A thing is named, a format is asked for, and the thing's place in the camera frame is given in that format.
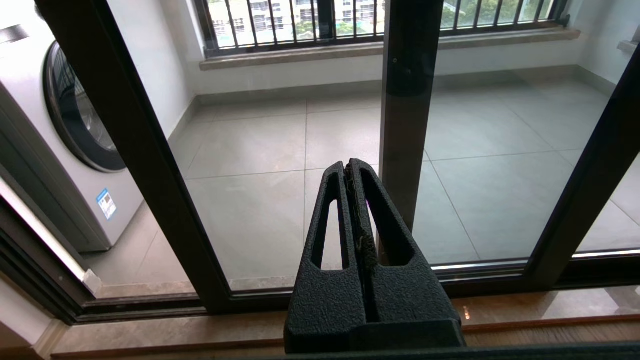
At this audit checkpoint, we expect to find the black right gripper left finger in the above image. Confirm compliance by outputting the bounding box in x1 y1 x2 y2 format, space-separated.
284 161 368 352

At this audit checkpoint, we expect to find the black balcony railing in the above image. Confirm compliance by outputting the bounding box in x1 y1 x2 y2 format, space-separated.
200 0 571 57

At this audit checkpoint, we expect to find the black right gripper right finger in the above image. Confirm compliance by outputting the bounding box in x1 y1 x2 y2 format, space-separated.
349 158 463 323

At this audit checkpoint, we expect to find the dark framed sliding glass door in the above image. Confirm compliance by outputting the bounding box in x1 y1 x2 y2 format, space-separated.
34 0 640 316

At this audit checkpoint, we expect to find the white front-load washing machine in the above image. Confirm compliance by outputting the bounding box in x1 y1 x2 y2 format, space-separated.
0 25 146 253

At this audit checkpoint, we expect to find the handleless dark framed glass door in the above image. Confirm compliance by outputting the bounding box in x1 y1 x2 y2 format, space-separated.
378 0 640 273

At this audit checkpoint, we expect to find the black window frame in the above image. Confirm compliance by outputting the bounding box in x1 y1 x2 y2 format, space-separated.
192 0 337 57

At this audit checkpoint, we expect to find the dark sliding door frame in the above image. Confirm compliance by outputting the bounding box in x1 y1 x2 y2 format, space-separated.
0 195 640 326

